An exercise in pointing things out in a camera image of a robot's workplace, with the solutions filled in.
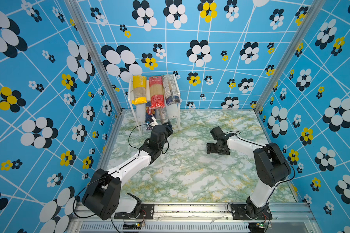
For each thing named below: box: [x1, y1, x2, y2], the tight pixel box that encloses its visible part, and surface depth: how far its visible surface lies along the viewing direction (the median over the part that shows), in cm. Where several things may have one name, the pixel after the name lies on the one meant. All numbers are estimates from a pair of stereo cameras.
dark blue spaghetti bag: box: [145, 101, 156, 127], surface depth 93 cm
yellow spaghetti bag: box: [131, 75, 148, 105], surface depth 83 cm
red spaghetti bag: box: [148, 75, 166, 110], surface depth 83 cm
